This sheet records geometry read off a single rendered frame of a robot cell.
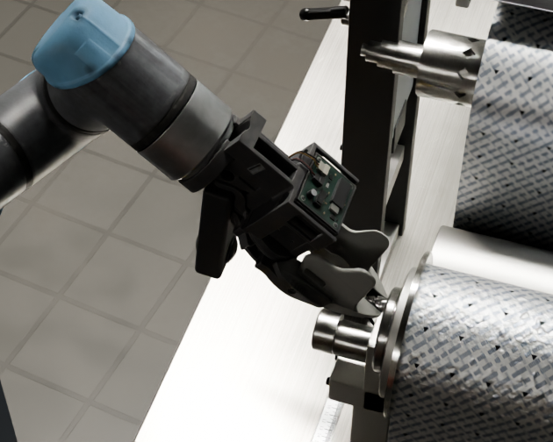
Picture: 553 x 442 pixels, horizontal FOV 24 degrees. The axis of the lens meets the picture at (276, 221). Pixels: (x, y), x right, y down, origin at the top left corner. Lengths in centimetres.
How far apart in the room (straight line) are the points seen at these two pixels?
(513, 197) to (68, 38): 46
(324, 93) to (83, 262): 111
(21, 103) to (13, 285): 176
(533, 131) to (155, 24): 231
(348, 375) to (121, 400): 141
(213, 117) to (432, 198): 73
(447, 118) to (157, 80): 87
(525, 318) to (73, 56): 41
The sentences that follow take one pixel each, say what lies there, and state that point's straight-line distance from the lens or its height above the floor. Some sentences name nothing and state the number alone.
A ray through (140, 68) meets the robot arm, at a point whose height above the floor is 148.
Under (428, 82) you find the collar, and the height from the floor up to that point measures 134.
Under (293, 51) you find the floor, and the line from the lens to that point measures 328.
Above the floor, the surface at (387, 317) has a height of 128.
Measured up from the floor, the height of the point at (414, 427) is 121.
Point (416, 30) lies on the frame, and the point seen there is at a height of 125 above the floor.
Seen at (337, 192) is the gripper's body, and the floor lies 138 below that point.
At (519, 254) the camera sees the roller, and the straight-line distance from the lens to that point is 120.
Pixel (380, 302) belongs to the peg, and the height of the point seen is 126.
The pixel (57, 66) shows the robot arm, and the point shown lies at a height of 149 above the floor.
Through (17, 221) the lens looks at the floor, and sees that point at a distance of 292.
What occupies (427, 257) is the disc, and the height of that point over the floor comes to 131.
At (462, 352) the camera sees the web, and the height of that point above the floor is 130.
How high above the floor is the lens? 213
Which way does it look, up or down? 48 degrees down
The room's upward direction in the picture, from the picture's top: straight up
